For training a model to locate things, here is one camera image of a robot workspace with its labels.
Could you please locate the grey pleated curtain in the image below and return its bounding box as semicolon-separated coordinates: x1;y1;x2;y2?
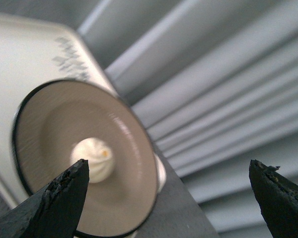
0;0;298;238

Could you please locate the white rectangular tray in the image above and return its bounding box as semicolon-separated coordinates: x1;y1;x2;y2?
0;13;166;208

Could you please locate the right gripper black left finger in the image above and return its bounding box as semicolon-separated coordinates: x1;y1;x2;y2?
0;159;89;238

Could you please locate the beige plate with black rim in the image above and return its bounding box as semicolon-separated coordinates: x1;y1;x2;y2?
12;80;158;238

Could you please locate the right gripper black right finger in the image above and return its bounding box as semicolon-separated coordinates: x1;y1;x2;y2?
249;160;298;238

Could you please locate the white steamed bun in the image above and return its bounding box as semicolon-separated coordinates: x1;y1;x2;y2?
70;137;115;183

